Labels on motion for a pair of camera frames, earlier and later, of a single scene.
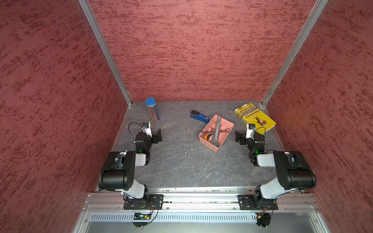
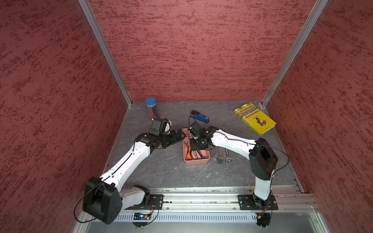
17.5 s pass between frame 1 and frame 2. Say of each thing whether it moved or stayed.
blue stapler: stayed
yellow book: stayed
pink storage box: moved
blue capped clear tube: stayed
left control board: stayed
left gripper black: moved
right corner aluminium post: stayed
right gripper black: moved
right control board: stayed
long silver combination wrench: moved
